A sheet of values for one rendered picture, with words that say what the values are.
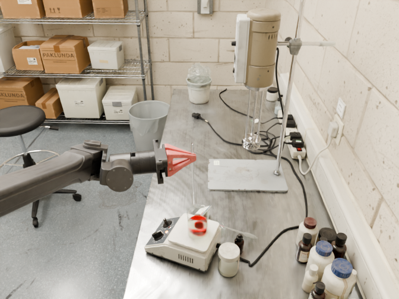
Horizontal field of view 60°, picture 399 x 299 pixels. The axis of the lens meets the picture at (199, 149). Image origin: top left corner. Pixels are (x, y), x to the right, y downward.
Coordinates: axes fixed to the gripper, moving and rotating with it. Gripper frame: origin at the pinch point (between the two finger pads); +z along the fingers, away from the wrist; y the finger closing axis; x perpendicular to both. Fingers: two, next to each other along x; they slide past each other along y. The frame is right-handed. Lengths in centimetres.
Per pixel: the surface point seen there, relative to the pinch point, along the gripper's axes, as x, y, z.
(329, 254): 24.3, -16.2, 33.5
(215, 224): 26.5, 1.6, 6.9
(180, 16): 23, 240, 32
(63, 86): 71, 221, -72
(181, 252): 29.0, -4.4, -4.2
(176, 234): 26.4, 0.2, -4.9
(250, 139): 18.7, 32.7, 27.5
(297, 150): 32, 41, 52
